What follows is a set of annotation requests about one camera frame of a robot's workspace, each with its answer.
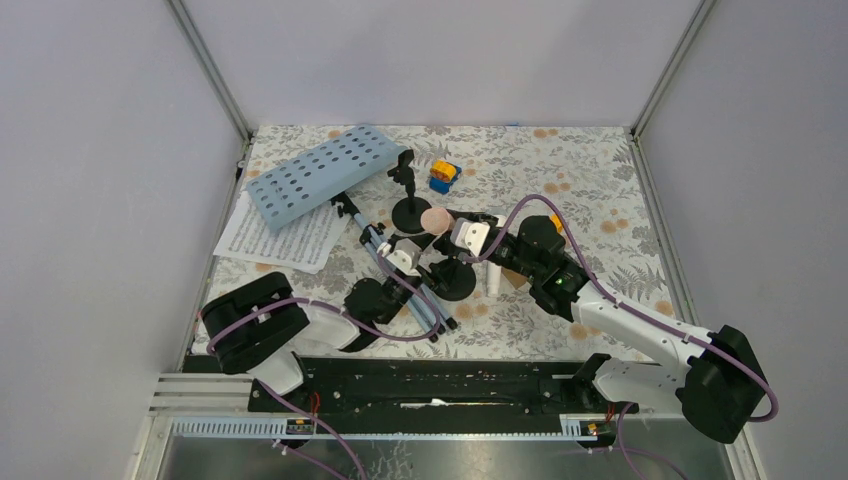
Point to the sheet music page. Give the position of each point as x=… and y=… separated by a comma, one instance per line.
x=304, y=244

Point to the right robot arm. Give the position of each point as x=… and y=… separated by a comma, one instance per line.
x=711, y=378

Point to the pink toy microphone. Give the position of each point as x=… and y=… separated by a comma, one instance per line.
x=436, y=221

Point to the blue yellow toy figure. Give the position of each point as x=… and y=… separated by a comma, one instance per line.
x=442, y=176

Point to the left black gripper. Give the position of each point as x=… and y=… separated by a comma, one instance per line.
x=442, y=271

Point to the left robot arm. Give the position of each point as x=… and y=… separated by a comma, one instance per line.
x=254, y=323

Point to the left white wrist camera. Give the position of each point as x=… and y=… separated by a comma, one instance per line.
x=403, y=254

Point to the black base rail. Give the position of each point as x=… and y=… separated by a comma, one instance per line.
x=426, y=396

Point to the white toy microphone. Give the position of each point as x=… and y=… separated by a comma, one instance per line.
x=494, y=271

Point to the floral table mat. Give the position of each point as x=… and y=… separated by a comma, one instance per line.
x=587, y=172

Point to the yellow toy block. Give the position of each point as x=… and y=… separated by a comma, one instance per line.
x=558, y=224

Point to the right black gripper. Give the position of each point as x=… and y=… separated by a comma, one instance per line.
x=475, y=216

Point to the tan wooden block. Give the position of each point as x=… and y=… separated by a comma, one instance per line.
x=515, y=279

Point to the light blue music stand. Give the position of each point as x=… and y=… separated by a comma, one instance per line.
x=322, y=175

